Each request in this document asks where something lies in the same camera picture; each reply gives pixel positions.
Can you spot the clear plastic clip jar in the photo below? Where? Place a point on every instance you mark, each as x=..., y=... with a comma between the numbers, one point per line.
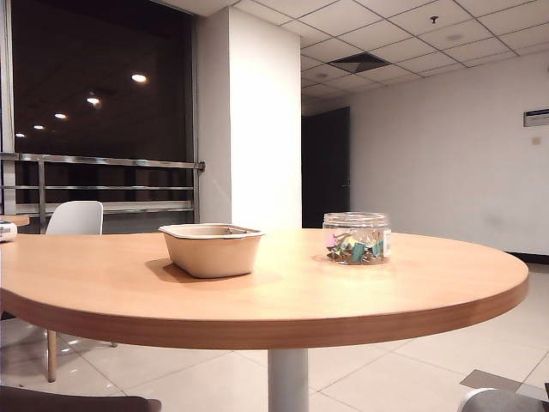
x=356, y=223

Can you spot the pink binder clip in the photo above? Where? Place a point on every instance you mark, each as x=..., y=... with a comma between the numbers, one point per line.
x=330, y=240

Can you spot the beige rectangular paper bowl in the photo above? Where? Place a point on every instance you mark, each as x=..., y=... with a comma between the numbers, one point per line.
x=210, y=257

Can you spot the teal binder clip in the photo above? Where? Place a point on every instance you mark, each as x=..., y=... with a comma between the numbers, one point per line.
x=357, y=250
x=377, y=248

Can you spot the white box with print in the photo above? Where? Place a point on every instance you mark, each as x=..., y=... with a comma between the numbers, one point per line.
x=7, y=232

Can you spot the dark door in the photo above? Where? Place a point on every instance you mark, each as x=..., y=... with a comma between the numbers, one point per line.
x=325, y=171

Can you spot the ceiling air vent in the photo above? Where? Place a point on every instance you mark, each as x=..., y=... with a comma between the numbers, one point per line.
x=358, y=62

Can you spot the steel window railing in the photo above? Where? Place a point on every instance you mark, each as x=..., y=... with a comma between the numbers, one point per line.
x=107, y=161

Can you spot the white plastic chair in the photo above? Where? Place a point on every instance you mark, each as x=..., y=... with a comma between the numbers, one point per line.
x=75, y=218

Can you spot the small wooden side table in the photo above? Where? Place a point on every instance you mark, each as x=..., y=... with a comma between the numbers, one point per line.
x=20, y=220

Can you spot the grey floor hatch cover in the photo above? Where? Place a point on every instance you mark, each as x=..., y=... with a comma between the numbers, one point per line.
x=480, y=379

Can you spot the dark brown chair back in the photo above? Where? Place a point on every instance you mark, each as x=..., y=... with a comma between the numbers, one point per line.
x=64, y=401

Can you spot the grey rounded seat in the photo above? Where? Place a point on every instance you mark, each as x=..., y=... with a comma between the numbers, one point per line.
x=506, y=403

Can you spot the white table pedestal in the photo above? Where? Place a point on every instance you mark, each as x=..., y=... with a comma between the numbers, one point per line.
x=288, y=382

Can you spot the white wall sign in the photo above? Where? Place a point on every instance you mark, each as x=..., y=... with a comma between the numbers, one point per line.
x=537, y=118

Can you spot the grey window frame post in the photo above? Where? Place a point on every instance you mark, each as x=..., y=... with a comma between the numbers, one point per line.
x=7, y=107

